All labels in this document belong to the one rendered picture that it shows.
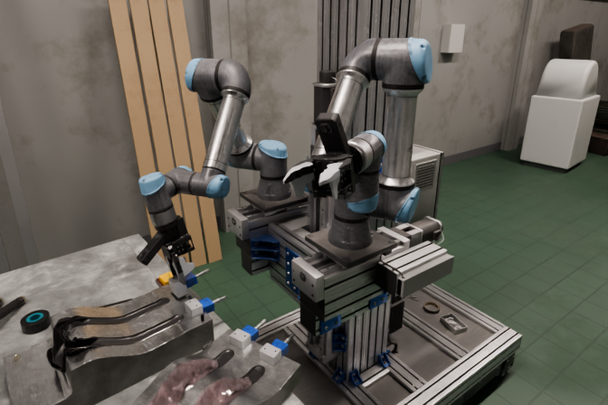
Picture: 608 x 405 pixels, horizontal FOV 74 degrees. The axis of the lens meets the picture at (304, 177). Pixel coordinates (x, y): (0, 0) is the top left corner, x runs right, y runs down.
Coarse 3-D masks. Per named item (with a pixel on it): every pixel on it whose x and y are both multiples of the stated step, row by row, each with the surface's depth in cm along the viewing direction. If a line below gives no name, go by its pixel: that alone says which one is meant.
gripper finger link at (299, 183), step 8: (296, 168) 75; (304, 168) 76; (312, 168) 77; (288, 176) 72; (296, 176) 74; (304, 176) 77; (312, 176) 79; (296, 184) 76; (304, 184) 78; (296, 192) 76
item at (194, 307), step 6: (192, 300) 125; (204, 300) 127; (210, 300) 127; (216, 300) 128; (186, 306) 123; (192, 306) 122; (198, 306) 122; (204, 306) 124; (210, 306) 125; (192, 312) 121; (198, 312) 122
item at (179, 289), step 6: (204, 270) 136; (174, 276) 132; (186, 276) 133; (192, 276) 133; (198, 276) 135; (174, 282) 128; (186, 282) 131; (192, 282) 132; (174, 288) 129; (180, 288) 129; (186, 288) 130; (180, 294) 129
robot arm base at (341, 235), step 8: (336, 216) 132; (368, 216) 132; (336, 224) 132; (344, 224) 130; (352, 224) 129; (360, 224) 130; (368, 224) 132; (328, 232) 136; (336, 232) 132; (344, 232) 130; (352, 232) 129; (360, 232) 130; (368, 232) 132; (328, 240) 136; (336, 240) 131; (344, 240) 130; (352, 240) 130; (360, 240) 130; (368, 240) 131; (344, 248) 130; (352, 248) 130; (360, 248) 130
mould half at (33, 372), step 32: (160, 288) 135; (160, 320) 121; (192, 320) 120; (32, 352) 112; (96, 352) 103; (128, 352) 107; (160, 352) 112; (192, 352) 119; (32, 384) 102; (64, 384) 101; (96, 384) 102; (128, 384) 108
